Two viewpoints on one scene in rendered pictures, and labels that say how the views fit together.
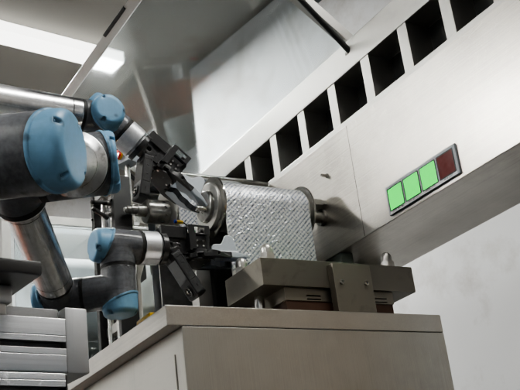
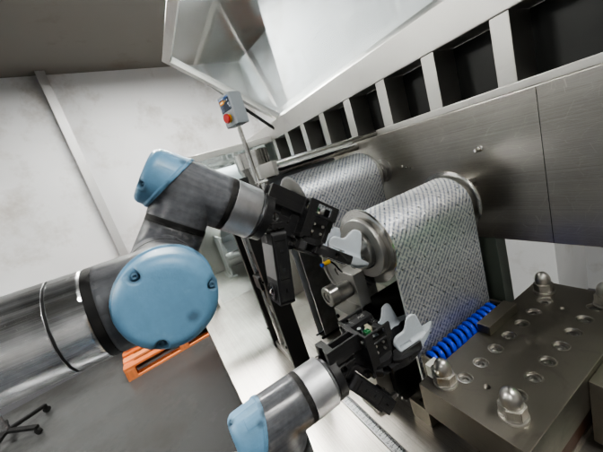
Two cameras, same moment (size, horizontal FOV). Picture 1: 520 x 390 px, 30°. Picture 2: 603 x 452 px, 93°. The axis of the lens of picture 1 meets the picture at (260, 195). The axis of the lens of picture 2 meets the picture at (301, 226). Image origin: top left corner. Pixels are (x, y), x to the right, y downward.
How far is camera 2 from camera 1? 1.95 m
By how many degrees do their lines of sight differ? 35
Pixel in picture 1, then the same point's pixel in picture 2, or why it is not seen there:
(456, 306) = not seen: hidden behind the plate
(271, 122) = (376, 65)
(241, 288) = (460, 428)
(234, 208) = (404, 258)
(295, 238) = (465, 255)
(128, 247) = (294, 438)
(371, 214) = (576, 223)
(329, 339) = not seen: outside the picture
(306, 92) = (441, 26)
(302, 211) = (467, 216)
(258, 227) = (430, 266)
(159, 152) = (290, 213)
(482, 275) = not seen: hidden behind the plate
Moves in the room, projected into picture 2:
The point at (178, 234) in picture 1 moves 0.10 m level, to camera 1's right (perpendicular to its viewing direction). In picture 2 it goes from (351, 351) to (416, 335)
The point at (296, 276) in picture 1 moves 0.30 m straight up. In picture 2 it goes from (563, 433) to (537, 225)
